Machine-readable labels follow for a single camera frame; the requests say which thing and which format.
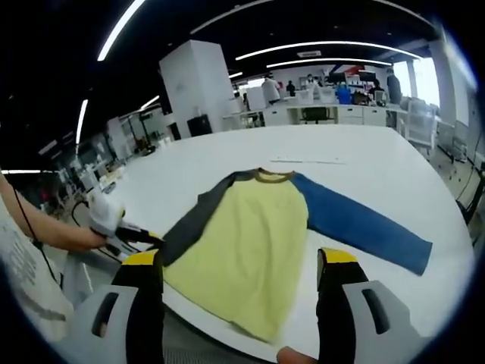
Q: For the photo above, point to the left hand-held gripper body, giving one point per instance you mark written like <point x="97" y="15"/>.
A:
<point x="106" y="216"/>

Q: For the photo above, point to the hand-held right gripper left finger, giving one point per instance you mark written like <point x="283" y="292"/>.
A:
<point x="148" y="277"/>

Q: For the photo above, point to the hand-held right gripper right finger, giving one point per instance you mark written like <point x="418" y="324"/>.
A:
<point x="337" y="277"/>

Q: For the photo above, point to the yellow garment blue grey sleeves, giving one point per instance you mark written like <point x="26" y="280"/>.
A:
<point x="246" y="235"/>

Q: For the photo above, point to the person's left hand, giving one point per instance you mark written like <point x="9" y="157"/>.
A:
<point x="89" y="239"/>

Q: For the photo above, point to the grey mesh chair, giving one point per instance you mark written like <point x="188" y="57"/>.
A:
<point x="77" y="277"/>

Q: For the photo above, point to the small ceiling light strip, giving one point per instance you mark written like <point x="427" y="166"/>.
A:
<point x="82" y="121"/>

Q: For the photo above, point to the person's white shirt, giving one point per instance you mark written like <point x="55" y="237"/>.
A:
<point x="26" y="273"/>

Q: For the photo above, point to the black cabinet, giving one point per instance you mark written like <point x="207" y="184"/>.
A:
<point x="199" y="126"/>

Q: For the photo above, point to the white square pillar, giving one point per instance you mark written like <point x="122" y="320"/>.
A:
<point x="197" y="83"/>

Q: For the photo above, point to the black office chair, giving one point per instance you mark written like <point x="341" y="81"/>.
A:
<point x="314" y="115"/>

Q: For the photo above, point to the row of white desks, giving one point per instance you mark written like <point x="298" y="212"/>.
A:
<point x="341" y="113"/>

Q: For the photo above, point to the white office chair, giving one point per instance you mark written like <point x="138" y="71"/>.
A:
<point x="420" y="123"/>

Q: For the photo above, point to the straight ceiling light strip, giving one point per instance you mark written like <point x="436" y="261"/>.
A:
<point x="119" y="28"/>

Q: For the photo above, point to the short curved ceiling light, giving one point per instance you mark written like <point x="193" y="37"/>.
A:
<point x="333" y="61"/>

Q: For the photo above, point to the long curved ceiling light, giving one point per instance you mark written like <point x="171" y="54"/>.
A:
<point x="326" y="46"/>

